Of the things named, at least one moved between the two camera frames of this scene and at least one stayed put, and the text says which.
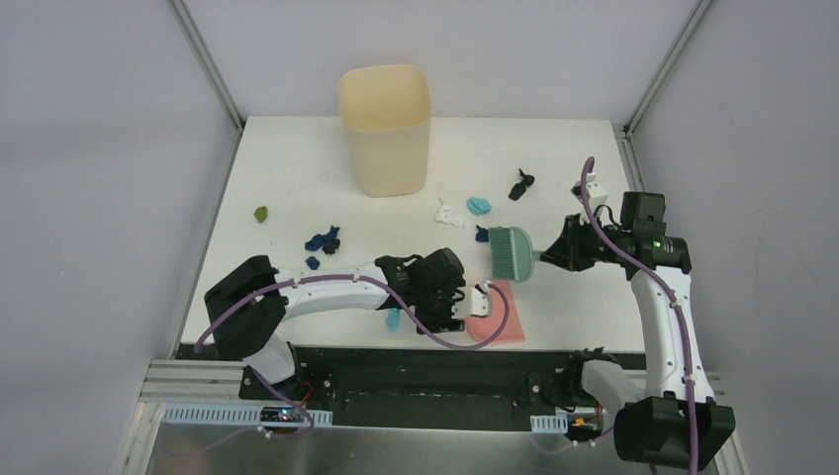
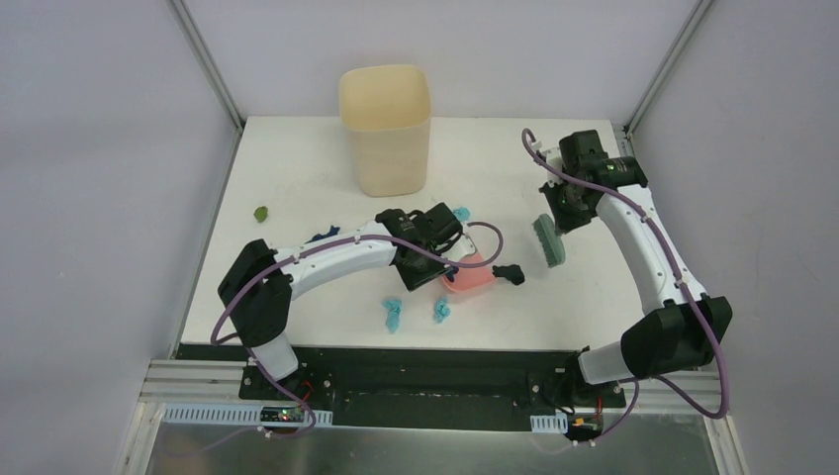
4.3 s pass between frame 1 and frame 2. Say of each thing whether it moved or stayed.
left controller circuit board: stayed
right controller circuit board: stayed
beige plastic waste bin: stayed
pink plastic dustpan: moved
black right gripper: moved
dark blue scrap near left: stayed
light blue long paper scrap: stayed
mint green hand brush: moved
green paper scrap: stayed
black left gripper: moved
